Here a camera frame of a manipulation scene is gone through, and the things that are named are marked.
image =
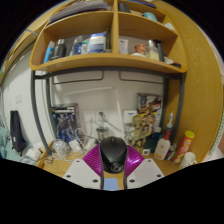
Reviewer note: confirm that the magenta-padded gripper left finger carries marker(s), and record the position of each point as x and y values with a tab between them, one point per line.
81	171

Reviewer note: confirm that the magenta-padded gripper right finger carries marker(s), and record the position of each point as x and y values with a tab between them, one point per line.
146	171

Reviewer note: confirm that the black computer mouse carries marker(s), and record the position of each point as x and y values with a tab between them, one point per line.
113	150

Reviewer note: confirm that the small white cube clock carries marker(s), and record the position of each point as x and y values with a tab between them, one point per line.
145	152

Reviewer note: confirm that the white power adapter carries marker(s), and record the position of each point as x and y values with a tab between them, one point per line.
74	145

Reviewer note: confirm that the white bottle with red cap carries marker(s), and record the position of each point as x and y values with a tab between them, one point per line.
162	148

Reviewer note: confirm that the clear plastic container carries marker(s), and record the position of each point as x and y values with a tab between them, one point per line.
60	147

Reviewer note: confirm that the white mug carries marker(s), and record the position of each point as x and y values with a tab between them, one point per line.
187	160

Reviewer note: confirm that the metal cup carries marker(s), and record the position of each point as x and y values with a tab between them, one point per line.
102	133

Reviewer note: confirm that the red and yellow chips can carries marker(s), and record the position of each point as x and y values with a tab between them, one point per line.
184	146

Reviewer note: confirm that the blue robot model kit box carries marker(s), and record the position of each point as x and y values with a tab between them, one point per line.
65	121

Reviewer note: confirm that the white bottle with blue nozzle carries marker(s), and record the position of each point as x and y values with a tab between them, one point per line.
170	121

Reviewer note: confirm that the colourful toy box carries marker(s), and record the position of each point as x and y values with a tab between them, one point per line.
150	106

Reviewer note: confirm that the black backpack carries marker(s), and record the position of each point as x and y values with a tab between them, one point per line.
17	131

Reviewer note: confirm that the white desk lamp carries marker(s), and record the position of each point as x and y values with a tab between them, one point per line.
116	100

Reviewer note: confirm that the teal cloth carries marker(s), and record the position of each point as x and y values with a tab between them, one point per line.
5	143

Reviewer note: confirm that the wooden shelf unit with items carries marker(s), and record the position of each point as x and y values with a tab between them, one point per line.
110	61

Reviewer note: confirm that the white wall socket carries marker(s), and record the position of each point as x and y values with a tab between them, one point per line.
89	116
104	118

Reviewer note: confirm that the white wall panel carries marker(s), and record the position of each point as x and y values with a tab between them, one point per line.
130	116

